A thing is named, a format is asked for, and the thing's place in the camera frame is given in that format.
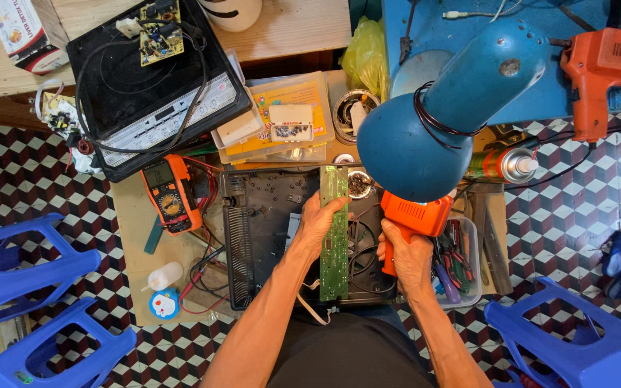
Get small white component box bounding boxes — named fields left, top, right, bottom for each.
left=268, top=104, right=315, bottom=143

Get clear plastic tool tray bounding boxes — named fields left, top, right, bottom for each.
left=397, top=217, right=483, bottom=310

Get black induction cooker top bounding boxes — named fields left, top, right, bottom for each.
left=66, top=0, right=253, bottom=183

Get orange digital multimeter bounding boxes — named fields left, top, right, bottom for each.
left=140, top=154, right=204, bottom=236

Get white plastic bucket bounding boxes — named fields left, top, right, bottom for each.
left=197, top=0, right=264, bottom=33

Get white ribbon cable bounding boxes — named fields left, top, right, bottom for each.
left=295, top=279, right=339, bottom=327

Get purple screwdriver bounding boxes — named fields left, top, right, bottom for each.
left=434, top=262, right=462, bottom=306

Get white squeeze bottle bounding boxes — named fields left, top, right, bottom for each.
left=141, top=262, right=185, bottom=293

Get grey metal files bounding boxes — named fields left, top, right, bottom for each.
left=471, top=190, right=514, bottom=296

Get clear plastic parts box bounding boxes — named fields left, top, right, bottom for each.
left=211, top=70, right=337, bottom=166

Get red and green pliers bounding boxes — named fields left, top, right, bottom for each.
left=440, top=220, right=476, bottom=296

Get person's right hand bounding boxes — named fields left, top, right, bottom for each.
left=376, top=218, right=436, bottom=293

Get red test lead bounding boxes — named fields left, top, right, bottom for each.
left=178, top=155, right=231, bottom=317

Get blue round container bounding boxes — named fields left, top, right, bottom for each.
left=149, top=288, right=181, bottom=321

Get teal flat tool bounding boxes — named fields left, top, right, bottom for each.
left=143, top=215, right=165, bottom=255

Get person's black clothing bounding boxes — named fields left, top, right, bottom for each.
left=266, top=306, right=438, bottom=388

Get green spray can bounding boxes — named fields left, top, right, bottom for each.
left=464, top=147, right=540, bottom=184

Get white and red carton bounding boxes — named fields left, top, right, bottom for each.
left=0, top=0, right=70, bottom=75

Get blue desk lamp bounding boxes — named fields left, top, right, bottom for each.
left=357, top=20, right=552, bottom=204

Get long green circuit board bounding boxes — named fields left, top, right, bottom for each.
left=319, top=165, right=350, bottom=302

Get circuit board with coils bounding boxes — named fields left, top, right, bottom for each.
left=34, top=79, right=96, bottom=157

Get small yellow-green circuit board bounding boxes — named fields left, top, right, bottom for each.
left=138, top=0, right=185, bottom=68

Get person's left hand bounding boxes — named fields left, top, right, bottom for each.
left=293, top=190, right=353, bottom=260

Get black lamp wire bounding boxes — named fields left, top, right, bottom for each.
left=412, top=80, right=487, bottom=151

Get yellow plastic bag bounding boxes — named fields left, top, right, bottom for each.
left=340, top=15, right=390, bottom=103

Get black cooker base housing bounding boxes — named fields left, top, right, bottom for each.
left=220, top=166, right=399, bottom=311

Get round metal tin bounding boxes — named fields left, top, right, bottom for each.
left=332, top=89, right=382, bottom=146

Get orange soldering gun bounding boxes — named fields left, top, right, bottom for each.
left=550, top=28, right=621, bottom=144
left=381, top=190, right=455, bottom=277

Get blue metal workbench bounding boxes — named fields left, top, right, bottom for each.
left=381, top=0, right=621, bottom=126

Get black power cord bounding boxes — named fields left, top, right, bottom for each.
left=74, top=18, right=209, bottom=155

